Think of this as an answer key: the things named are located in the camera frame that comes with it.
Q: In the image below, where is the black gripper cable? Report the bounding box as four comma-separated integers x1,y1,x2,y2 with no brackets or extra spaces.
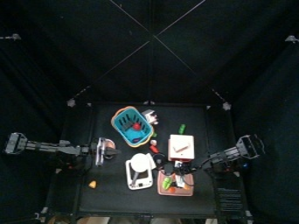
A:
179,173,196,187

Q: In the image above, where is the pink toy tray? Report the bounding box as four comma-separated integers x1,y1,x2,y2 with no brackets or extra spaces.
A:
156,170,195,197

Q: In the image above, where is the white toy pan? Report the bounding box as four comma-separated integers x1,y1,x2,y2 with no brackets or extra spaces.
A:
129,152,153,187

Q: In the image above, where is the peach round toy food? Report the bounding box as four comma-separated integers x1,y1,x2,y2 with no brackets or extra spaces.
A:
104,138,117,151

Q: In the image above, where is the black round toy lid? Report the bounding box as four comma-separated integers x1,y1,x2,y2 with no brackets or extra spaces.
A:
152,153,165,167

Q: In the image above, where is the green toy leafy vegetable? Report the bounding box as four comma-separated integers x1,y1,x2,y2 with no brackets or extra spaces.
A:
161,176,174,190

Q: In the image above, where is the teal basket with orange rim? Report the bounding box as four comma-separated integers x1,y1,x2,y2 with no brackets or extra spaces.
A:
109,106,155,148

